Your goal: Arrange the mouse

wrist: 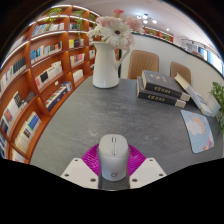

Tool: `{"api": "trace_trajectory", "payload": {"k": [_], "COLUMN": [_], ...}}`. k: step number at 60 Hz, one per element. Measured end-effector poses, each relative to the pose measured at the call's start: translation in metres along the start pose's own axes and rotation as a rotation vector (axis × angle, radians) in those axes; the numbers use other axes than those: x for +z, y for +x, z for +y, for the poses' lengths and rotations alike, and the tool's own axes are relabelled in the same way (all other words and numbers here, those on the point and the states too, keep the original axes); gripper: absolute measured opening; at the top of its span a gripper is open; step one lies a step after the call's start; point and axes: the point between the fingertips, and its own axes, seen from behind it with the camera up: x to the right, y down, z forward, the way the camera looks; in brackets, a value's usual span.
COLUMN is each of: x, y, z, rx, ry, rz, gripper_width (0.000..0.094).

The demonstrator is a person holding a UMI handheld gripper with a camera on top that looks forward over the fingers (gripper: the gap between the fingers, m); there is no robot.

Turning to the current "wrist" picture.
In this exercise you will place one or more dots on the window with curtains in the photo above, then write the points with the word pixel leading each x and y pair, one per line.
pixel 206 53

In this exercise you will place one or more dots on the ceiling light cluster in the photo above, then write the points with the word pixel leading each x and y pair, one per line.
pixel 145 18

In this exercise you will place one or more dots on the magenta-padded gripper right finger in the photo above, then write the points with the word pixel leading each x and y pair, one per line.
pixel 146 171

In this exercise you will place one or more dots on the blue and white book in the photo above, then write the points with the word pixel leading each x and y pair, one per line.
pixel 204 105

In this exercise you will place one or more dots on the tall wooden bookshelf unit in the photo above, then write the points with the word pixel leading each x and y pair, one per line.
pixel 36 83

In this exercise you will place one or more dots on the white pitcher vase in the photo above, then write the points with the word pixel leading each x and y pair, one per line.
pixel 105 70

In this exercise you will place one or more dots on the tan upholstered chair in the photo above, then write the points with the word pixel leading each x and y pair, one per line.
pixel 143 63
pixel 181 70

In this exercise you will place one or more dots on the white computer mouse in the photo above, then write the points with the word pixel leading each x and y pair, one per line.
pixel 113 160

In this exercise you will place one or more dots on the thick white book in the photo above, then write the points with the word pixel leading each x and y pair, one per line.
pixel 185 85

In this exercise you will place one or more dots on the green plant in white pot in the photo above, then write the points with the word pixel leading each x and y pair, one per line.
pixel 218 96

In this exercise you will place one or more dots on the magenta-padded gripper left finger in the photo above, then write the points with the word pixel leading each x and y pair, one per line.
pixel 80 171

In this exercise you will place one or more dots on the cloud and sun mouse pad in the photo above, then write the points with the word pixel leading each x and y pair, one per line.
pixel 198 131

